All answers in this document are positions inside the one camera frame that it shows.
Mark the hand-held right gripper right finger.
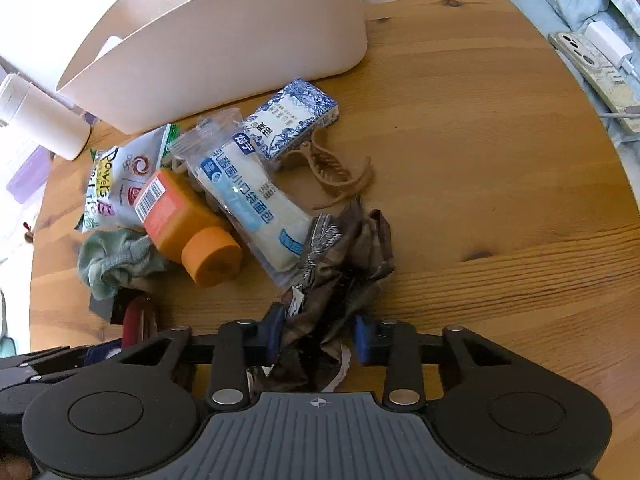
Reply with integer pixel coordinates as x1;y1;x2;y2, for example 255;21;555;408
352;316;521;408

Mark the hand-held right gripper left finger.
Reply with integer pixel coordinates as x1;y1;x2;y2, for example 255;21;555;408
120;305;287;408

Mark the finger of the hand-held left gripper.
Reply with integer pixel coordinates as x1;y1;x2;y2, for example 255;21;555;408
0;339;123;387

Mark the brown plaid cloth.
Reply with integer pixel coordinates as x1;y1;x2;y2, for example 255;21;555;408
262;197;396;393

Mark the brown hair claw clip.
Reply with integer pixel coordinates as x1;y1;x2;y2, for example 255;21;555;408
277;130;376;211

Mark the white green snack packet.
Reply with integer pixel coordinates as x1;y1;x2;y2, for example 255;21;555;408
82;124;182;233

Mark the blue white tissue packet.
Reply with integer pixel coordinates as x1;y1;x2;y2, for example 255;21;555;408
243;78;340;162

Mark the beige plastic storage bin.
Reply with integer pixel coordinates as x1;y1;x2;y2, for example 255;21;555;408
55;0;369;136

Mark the black small object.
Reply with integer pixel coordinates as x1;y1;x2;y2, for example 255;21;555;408
90;289;127;324

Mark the red small tool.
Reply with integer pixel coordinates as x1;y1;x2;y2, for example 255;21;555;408
122;295;161;349

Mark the green cloth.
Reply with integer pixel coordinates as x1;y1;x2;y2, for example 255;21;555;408
77;229;168;302

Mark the clear bread packet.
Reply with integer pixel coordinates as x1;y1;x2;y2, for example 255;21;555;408
167;107;328;288

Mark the orange bottle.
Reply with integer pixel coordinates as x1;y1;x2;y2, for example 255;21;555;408
134;169;244;288

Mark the purple plastic box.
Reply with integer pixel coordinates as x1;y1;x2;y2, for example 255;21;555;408
7;144;54;206

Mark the white bottle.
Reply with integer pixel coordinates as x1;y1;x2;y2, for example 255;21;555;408
0;74;92;161

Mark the power strip with charger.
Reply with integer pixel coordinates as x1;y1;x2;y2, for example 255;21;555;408
547;31;640;134

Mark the white charger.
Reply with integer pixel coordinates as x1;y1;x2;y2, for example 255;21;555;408
583;21;634;69

